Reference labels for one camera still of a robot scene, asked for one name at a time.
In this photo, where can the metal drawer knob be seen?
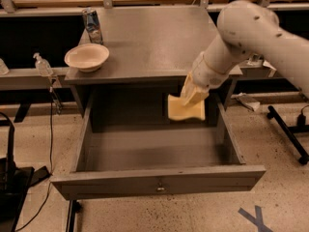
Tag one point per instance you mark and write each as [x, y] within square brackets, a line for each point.
[160, 188]

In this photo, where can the clear pump bottle left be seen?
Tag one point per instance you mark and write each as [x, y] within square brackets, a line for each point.
[42, 65]

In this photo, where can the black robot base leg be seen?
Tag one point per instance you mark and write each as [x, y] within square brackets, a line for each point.
[290, 132]

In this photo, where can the blue and silver drink can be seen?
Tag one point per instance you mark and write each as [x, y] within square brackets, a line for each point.
[92, 26]

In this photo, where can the grey cabinet with counter top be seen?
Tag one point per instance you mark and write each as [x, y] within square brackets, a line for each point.
[145, 43]

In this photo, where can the black stand base left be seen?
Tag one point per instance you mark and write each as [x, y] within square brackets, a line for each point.
[14, 182]

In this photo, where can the grey open top drawer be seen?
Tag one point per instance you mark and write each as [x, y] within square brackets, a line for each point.
[127, 147]

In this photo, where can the yellow sponge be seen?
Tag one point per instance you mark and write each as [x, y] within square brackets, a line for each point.
[178, 112]

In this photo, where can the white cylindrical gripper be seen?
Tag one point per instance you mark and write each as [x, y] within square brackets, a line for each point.
[206, 75]

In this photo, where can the clear plastic water bottle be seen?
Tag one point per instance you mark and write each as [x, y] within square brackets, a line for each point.
[254, 60]

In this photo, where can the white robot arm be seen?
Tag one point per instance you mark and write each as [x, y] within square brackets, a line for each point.
[245, 28]

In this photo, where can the white ceramic bowl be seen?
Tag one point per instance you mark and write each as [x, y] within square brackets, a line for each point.
[87, 57]

